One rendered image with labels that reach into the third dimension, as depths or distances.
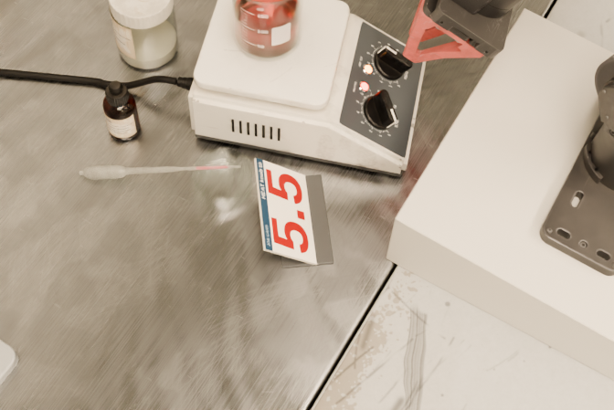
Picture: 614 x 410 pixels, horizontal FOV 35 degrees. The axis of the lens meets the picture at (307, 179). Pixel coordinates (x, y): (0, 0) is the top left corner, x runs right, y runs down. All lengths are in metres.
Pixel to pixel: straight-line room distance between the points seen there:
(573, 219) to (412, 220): 0.13
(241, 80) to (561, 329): 0.34
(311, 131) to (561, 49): 0.24
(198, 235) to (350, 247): 0.13
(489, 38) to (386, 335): 0.26
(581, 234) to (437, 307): 0.14
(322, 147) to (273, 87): 0.08
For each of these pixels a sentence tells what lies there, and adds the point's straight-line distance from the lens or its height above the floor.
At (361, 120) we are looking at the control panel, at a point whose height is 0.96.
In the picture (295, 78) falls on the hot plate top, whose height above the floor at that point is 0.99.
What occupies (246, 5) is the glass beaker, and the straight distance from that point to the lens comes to 0.82.
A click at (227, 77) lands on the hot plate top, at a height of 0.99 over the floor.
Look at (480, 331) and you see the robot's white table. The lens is 0.85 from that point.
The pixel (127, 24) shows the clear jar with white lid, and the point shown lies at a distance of 0.93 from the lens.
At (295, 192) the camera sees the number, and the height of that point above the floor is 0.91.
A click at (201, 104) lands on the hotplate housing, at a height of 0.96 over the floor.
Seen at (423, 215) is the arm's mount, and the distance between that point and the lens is 0.81.
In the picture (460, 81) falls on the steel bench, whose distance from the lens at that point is 0.98.
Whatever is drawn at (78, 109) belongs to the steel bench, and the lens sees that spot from 0.96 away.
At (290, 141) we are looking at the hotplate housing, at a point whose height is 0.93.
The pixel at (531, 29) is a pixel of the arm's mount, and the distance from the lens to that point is 0.93.
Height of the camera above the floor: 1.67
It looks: 59 degrees down
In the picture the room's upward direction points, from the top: 4 degrees clockwise
